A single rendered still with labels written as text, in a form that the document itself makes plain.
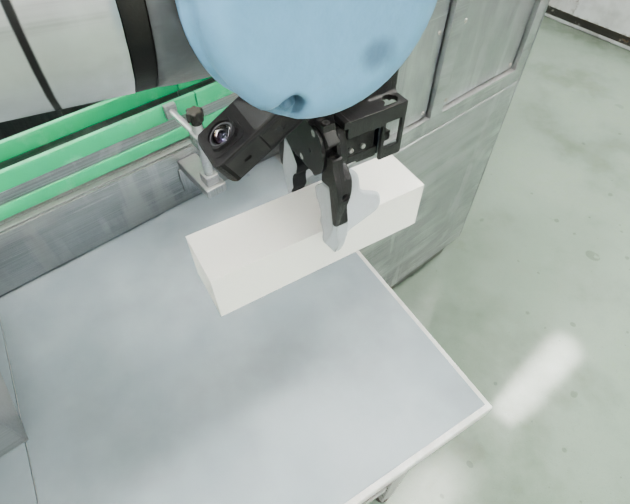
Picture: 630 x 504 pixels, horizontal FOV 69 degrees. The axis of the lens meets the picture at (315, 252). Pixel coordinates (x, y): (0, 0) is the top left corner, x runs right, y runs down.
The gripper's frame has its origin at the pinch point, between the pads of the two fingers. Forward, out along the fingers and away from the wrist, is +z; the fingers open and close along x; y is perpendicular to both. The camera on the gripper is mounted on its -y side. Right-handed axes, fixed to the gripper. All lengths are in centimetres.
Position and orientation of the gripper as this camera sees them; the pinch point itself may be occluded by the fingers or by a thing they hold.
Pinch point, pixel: (311, 222)
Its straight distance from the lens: 47.3
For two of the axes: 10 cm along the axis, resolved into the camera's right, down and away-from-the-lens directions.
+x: -5.1, -6.7, 5.3
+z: 0.0, 6.2, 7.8
